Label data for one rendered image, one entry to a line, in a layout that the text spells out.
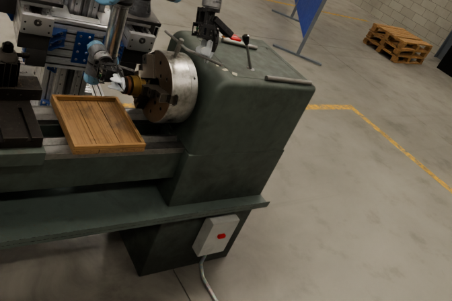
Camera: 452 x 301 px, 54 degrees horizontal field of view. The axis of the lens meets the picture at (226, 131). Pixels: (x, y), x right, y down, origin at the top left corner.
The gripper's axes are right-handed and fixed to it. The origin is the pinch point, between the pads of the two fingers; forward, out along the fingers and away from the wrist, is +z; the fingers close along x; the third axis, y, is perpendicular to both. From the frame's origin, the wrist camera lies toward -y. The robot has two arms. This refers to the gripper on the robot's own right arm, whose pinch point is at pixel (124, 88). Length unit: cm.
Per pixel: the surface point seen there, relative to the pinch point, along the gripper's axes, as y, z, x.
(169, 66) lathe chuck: -15.1, 3.1, 13.5
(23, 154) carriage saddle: 39.6, 20.4, -16.1
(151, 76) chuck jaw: -12.7, -4.8, 4.0
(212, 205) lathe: -55, 20, -54
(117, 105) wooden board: -7.3, -16.3, -19.5
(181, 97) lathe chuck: -20.2, 11.3, 4.5
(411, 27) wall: -986, -516, -83
